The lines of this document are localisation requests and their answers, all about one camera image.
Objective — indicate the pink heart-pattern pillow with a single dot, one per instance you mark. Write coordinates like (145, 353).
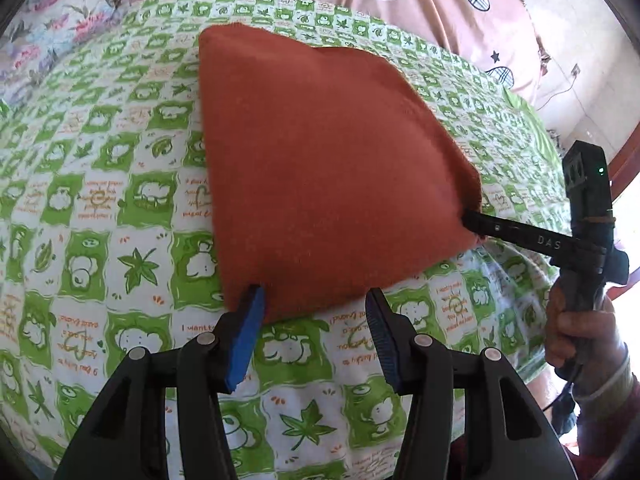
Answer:
(400, 0)

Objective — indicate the wall socket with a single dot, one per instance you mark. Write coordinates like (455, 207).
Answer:
(576, 70)

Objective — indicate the floral pillow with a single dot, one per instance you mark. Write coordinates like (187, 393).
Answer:
(50, 35)

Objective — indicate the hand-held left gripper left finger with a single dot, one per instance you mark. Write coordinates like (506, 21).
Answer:
(246, 332)

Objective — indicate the person's right forearm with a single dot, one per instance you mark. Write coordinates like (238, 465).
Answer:
(610, 410)

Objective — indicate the orange knit sweater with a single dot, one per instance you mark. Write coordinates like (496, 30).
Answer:
(320, 175)

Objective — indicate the person's right hand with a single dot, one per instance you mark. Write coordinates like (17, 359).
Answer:
(585, 345)

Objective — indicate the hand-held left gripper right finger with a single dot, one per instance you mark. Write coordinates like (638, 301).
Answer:
(382, 332)

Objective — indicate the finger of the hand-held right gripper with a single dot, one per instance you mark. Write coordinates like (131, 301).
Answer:
(520, 235)

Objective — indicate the green frog-print blanket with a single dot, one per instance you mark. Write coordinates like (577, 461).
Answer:
(125, 220)

